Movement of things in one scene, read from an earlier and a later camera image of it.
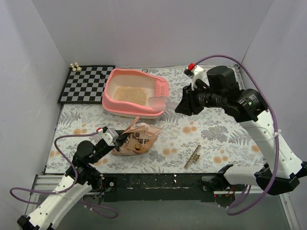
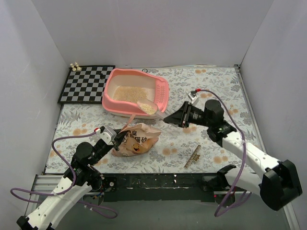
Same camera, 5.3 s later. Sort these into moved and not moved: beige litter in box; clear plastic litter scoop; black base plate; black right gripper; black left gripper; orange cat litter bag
Moved: clear plastic litter scoop; black right gripper
Not moved: black base plate; black left gripper; beige litter in box; orange cat litter bag
